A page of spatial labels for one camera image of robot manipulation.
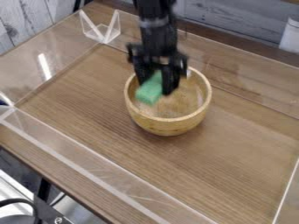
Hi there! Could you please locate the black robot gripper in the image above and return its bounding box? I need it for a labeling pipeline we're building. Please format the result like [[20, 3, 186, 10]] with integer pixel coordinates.
[[126, 17, 188, 95]]

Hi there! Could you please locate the green rectangular block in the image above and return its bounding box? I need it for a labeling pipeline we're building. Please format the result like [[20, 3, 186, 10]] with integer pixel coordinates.
[[135, 71, 163, 106]]

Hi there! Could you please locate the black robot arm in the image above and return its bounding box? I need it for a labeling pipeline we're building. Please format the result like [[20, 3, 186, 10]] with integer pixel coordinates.
[[126, 0, 188, 95]]

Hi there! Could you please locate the light wooden bowl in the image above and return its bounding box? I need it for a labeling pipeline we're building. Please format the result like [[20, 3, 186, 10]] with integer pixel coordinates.
[[124, 66, 212, 137]]

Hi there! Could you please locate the white cylindrical container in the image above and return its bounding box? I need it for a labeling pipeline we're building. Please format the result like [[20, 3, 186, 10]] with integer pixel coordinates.
[[279, 15, 299, 54]]

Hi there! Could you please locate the black table leg bracket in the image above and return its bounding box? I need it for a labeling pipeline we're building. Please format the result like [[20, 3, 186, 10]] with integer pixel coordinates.
[[33, 178, 73, 224]]

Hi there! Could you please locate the black cable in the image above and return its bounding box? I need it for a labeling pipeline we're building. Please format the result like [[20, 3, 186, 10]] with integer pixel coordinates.
[[0, 198, 40, 224]]

